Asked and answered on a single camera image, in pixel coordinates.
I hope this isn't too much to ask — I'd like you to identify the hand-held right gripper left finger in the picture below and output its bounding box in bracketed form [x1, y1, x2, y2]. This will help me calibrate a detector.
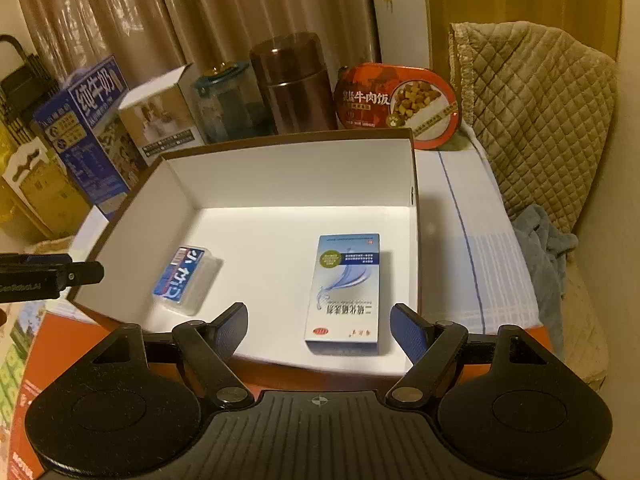
[92, 302, 256, 411]

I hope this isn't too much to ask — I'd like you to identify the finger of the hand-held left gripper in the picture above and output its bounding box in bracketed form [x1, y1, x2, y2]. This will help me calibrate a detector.
[0, 261, 105, 288]
[0, 254, 73, 267]

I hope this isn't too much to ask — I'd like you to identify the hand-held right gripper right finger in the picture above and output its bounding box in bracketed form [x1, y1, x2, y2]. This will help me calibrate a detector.
[387, 303, 551, 409]

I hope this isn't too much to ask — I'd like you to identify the brown cardboard box white inside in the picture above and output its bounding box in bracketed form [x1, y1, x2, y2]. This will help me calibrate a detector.
[65, 127, 423, 378]

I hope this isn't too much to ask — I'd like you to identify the small blue plastic-wrapped packet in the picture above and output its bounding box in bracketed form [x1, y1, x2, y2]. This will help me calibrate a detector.
[151, 246, 223, 317]

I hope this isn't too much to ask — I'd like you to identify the red cardboard sheet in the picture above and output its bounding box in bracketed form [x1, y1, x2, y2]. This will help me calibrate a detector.
[15, 307, 566, 480]

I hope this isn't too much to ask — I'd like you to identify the blue white medicine box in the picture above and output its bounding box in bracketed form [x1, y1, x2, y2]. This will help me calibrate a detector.
[304, 233, 392, 356]

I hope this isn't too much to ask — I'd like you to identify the green printed paper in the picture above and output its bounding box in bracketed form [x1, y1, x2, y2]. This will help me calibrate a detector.
[0, 305, 46, 411]

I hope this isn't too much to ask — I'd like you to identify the white blue-striped cloth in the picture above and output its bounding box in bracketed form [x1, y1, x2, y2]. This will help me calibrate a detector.
[70, 127, 543, 336]

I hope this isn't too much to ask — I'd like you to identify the blue milk carton box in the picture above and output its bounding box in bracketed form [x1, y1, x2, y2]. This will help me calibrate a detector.
[32, 55, 132, 218]

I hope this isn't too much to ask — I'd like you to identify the grey cloth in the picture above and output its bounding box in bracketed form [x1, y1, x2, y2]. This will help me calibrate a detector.
[512, 204, 581, 356]

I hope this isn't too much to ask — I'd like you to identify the dark folding cart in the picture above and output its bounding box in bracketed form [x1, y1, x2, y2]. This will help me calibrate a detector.
[0, 35, 51, 156]

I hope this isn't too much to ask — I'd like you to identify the white product box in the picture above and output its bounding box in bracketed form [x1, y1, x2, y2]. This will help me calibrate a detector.
[117, 65, 206, 166]

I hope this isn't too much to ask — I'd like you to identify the glass jar teal lid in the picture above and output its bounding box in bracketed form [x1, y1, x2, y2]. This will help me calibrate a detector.
[192, 61, 276, 145]

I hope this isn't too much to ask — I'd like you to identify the red instant meal box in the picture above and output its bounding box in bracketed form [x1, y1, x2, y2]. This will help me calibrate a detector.
[334, 62, 461, 152]

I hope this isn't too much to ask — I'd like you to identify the brown metal canister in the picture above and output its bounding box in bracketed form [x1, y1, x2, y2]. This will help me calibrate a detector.
[250, 31, 338, 136]

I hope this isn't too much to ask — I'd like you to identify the beige quilted cover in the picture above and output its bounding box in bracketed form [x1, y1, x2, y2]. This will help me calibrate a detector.
[447, 21, 618, 236]

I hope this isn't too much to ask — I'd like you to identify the beige curtain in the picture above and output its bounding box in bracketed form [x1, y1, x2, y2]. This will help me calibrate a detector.
[12, 0, 381, 131]

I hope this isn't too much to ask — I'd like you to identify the cardboard box white handle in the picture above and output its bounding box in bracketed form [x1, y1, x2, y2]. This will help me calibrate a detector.
[0, 140, 93, 241]

